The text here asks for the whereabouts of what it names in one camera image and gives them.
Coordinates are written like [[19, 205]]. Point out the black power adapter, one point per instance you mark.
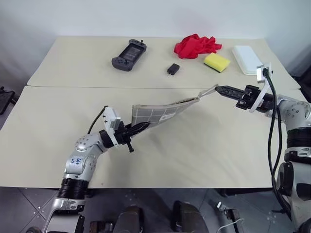
[[173, 69]]

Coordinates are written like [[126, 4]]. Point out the black floor device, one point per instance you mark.
[[228, 213]]

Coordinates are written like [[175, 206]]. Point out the dark rounded shape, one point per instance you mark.
[[130, 219], [188, 217]]

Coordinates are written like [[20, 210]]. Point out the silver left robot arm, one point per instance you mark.
[[81, 159]]

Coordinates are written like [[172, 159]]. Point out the grey handheld game controller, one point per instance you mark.
[[128, 55]]

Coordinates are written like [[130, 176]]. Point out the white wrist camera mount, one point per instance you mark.
[[111, 121], [262, 72]]

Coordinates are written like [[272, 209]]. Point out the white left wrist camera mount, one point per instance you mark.
[[111, 121]]

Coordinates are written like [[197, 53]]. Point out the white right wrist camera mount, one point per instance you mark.
[[262, 72]]

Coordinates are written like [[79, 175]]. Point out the red crumpled cloth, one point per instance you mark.
[[195, 47]]

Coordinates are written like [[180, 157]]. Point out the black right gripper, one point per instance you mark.
[[249, 98]]

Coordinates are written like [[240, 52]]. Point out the white rectangular tray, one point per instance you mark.
[[246, 59]]

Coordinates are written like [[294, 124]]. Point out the grey plaid pouch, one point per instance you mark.
[[155, 112]]

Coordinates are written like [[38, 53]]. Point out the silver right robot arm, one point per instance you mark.
[[295, 114]]

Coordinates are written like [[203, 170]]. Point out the yellow sponge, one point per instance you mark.
[[216, 61]]

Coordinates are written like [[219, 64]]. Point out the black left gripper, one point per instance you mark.
[[122, 138]]

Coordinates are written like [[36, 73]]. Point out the black stand base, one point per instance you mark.
[[5, 99]]

